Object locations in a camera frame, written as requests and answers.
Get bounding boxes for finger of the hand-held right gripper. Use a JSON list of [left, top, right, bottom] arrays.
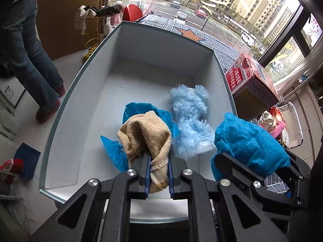
[[276, 150, 311, 182], [213, 152, 303, 215]]

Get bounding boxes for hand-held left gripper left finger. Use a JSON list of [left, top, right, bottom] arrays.
[[33, 153, 152, 242]]

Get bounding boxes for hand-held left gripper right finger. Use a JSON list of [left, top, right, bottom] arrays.
[[168, 153, 288, 242]]

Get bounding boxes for blue plastic shoe cover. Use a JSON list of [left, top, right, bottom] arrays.
[[100, 102, 181, 173], [211, 113, 290, 182]]

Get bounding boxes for beige knitted sock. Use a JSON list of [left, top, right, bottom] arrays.
[[117, 111, 172, 194]]

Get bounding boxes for cream polka dot cloth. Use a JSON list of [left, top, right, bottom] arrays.
[[258, 111, 275, 131]]

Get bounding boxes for large white cardboard box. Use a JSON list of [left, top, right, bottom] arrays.
[[39, 21, 239, 223]]

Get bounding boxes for pink sponge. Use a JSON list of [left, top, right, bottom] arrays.
[[271, 121, 287, 138]]

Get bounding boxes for white metal rack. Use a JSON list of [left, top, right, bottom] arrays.
[[279, 101, 303, 149]]

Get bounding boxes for light blue fluffy sock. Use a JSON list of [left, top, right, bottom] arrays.
[[170, 85, 215, 160]]

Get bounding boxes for red printed carton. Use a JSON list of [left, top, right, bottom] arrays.
[[225, 53, 279, 121]]

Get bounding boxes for blue plaid sheet with star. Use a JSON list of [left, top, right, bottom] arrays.
[[137, 15, 290, 199]]

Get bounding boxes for white bus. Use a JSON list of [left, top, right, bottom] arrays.
[[240, 32, 258, 46]]

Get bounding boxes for red spray bottle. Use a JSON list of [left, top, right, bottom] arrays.
[[0, 158, 24, 183]]

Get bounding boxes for white van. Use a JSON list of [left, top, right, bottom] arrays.
[[174, 11, 187, 24]]

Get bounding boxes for pink garment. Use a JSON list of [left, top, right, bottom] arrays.
[[108, 1, 125, 28]]

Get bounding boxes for red chair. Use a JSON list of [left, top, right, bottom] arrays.
[[122, 4, 144, 23]]

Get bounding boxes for black hanging cloth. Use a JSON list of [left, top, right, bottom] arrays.
[[94, 5, 121, 17]]

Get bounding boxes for white hanging cloth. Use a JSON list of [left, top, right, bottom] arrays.
[[74, 5, 98, 36]]

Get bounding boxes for brown cardboard panel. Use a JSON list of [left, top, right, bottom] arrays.
[[37, 0, 111, 61]]

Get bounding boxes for black window frame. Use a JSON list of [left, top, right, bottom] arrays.
[[257, 4, 323, 86]]

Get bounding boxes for gold wire rack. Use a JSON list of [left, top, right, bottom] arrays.
[[82, 0, 111, 62]]

